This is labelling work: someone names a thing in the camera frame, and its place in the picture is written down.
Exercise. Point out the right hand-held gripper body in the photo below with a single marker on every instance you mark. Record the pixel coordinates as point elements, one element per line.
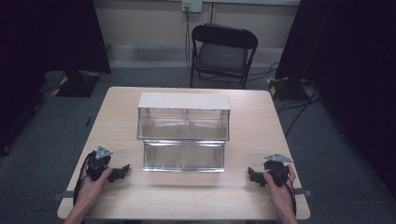
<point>276,169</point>

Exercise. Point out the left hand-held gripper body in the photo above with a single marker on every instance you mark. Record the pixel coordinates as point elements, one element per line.
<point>99,161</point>

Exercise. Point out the person's right hand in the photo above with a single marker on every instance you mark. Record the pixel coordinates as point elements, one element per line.
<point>280,193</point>

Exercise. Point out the person's left hand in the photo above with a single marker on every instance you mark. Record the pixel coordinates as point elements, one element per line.
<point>90,188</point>

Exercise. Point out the clear acrylic drawer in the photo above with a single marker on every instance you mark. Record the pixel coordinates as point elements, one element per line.
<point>183,155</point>

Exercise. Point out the clear drawer cabinet white top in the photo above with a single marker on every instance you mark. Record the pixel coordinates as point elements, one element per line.
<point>183,115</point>

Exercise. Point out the yellow black striped stand base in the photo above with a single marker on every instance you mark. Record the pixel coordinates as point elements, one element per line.
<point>285,88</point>

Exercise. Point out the black folding chair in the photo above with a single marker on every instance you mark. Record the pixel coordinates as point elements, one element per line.
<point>222,53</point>

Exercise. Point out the black curtain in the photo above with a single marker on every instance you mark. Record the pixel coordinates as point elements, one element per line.
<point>348,62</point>
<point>46,37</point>

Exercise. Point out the white wall socket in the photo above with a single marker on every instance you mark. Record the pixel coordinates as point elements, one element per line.
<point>192,5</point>

